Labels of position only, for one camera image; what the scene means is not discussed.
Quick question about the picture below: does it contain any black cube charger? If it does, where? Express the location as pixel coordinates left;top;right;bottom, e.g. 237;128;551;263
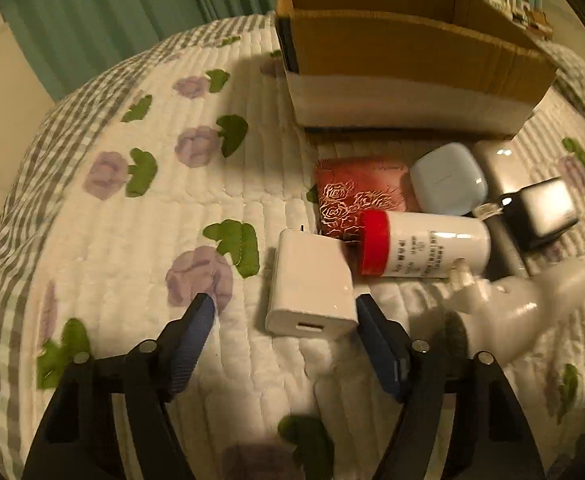
499;177;579;252

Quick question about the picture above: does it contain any red rose-pattern box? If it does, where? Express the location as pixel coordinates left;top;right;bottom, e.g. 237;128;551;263
314;156;421;242

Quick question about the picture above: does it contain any white bottle red cap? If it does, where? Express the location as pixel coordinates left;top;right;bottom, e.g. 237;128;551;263
359;209;491;278

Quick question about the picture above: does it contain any teal curtain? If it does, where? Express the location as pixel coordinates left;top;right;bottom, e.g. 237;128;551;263
0;0;275;101

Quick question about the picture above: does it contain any brown cardboard box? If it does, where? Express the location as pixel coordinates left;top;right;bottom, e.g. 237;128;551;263
275;0;556;139

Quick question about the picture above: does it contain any white handheld device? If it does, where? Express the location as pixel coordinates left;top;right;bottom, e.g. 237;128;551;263
443;258;585;365

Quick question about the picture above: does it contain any light blue earbuds case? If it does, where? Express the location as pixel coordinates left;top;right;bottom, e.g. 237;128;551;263
410;142;488;216

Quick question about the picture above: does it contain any grey checked bedspread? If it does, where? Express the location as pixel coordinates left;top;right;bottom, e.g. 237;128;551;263
0;13;274;479

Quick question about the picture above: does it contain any white USB wall charger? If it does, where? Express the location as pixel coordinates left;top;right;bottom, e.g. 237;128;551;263
265;229;358;339

